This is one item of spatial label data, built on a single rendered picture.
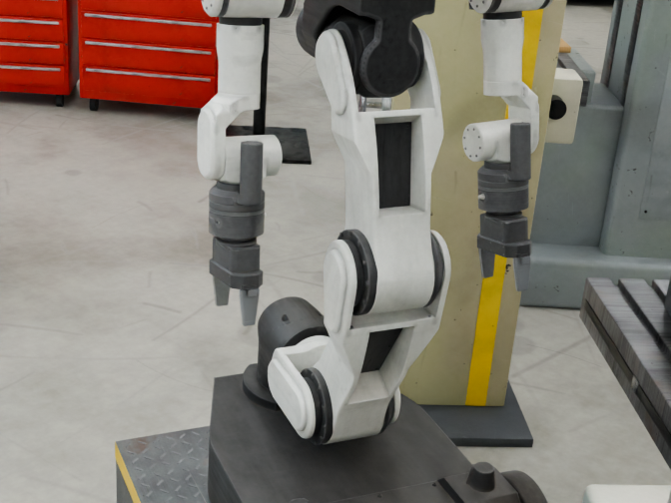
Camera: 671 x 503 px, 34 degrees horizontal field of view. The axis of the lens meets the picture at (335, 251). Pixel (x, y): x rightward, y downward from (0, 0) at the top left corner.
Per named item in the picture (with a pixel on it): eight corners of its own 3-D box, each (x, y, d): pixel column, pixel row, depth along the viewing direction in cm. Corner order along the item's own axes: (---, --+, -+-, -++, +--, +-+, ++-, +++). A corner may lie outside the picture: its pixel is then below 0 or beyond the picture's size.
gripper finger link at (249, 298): (238, 325, 175) (239, 287, 173) (257, 322, 177) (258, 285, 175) (242, 328, 174) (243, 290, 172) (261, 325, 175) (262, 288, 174)
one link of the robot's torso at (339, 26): (315, 80, 185) (320, 10, 181) (387, 77, 191) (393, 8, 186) (345, 103, 175) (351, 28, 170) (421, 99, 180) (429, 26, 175)
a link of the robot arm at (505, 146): (459, 186, 195) (457, 121, 192) (509, 178, 199) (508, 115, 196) (496, 196, 185) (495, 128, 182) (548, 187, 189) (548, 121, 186)
